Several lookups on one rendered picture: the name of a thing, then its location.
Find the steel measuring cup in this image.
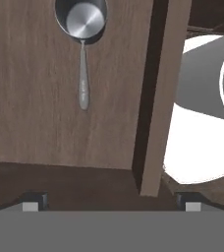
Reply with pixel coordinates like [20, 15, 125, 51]
[53, 0, 109, 111]

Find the white and grey round object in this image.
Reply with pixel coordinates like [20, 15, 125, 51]
[162, 31, 224, 186]

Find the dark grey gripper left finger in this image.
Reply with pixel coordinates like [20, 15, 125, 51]
[0, 191, 50, 213]

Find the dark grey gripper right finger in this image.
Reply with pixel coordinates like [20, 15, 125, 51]
[175, 191, 224, 213]

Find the brown wooden drawer front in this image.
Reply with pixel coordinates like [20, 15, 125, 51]
[131, 0, 194, 198]

